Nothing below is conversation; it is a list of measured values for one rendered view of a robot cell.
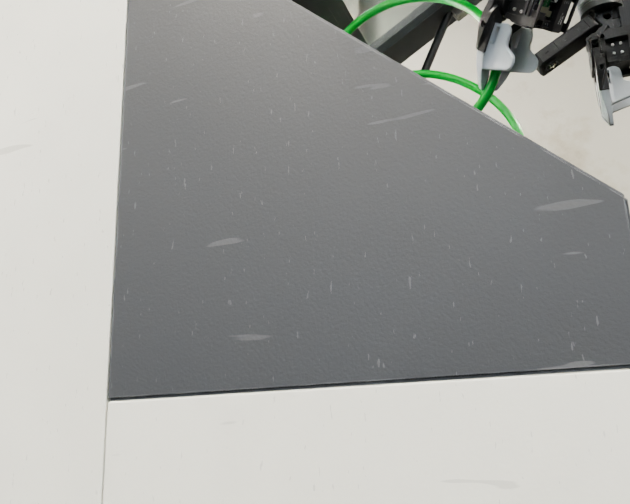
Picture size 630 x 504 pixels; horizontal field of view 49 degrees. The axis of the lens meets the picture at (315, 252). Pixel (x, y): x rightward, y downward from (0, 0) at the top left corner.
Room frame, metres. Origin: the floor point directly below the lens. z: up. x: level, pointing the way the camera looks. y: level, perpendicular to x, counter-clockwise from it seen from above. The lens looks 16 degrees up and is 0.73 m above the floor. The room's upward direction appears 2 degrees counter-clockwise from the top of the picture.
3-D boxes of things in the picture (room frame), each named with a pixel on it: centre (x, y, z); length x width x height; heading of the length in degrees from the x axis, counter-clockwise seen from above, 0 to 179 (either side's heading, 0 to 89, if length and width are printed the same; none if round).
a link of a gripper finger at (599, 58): (1.00, -0.47, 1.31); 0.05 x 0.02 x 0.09; 159
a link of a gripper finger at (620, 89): (0.99, -0.50, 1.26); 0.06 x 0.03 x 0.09; 69
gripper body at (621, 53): (1.01, -0.50, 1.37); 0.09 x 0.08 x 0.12; 69
